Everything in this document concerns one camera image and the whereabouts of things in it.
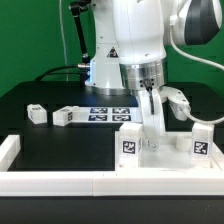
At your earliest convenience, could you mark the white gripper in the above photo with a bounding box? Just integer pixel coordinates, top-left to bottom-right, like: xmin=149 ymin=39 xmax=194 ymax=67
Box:
xmin=137 ymin=89 xmax=165 ymax=152

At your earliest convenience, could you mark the white square tabletop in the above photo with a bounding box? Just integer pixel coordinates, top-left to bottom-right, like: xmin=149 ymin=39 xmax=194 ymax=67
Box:
xmin=115 ymin=132 xmax=224 ymax=171

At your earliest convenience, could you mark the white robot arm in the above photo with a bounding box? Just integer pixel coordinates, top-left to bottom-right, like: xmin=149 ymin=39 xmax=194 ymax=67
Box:
xmin=85 ymin=0 xmax=222 ymax=150

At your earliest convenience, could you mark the white U-shaped fence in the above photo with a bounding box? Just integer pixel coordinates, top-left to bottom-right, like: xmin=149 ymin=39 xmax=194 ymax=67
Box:
xmin=0 ymin=135 xmax=224 ymax=196

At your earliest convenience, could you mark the white marker base sheet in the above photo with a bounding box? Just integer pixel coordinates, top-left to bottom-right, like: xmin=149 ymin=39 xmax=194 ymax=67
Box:
xmin=73 ymin=107 xmax=142 ymax=123

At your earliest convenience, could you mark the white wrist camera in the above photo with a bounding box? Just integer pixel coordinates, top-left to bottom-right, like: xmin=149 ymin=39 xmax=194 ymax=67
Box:
xmin=161 ymin=86 xmax=190 ymax=121

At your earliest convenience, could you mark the black cable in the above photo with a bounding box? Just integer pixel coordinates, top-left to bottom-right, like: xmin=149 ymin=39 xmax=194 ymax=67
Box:
xmin=34 ymin=64 xmax=91 ymax=82

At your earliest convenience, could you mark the white camera cable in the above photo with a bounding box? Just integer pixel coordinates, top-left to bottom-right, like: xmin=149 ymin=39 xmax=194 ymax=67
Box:
xmin=169 ymin=14 xmax=224 ymax=126

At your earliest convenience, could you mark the white hanging cable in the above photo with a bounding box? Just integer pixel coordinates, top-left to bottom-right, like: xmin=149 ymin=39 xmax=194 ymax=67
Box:
xmin=59 ymin=0 xmax=70 ymax=82

